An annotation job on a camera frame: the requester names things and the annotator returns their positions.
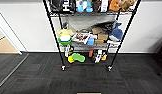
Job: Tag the colourful printed flat packet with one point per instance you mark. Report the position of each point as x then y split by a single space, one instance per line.
81 37

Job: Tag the green oblong toy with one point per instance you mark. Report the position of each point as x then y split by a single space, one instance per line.
78 57

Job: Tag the small blue item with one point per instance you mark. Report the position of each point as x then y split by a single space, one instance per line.
90 41

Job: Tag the small red item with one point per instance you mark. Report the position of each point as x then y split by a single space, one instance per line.
91 53

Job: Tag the white bottle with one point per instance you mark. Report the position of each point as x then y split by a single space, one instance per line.
68 50

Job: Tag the small yellow toy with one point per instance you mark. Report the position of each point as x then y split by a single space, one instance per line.
70 60

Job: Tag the green bowl white inside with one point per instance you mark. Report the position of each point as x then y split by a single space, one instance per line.
65 40

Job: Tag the black white package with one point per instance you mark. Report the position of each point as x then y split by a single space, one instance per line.
98 56

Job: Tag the small brown carton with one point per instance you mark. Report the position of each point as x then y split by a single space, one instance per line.
100 36

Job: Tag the yellow bowl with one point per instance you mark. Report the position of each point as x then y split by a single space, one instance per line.
65 32

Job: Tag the orange-yellow small item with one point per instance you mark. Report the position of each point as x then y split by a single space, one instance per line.
104 57

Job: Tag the black crumpled bag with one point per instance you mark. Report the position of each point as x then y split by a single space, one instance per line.
103 26

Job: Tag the blue fabric bag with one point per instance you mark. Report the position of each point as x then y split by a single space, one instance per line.
117 32

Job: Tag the blue toy pack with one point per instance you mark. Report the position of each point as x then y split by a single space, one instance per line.
84 6

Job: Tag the dark box orange print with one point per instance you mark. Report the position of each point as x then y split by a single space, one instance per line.
97 5

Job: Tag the black Huel bag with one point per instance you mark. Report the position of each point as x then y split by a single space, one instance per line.
62 6

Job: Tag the white door frame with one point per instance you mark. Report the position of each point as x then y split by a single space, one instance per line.
10 36

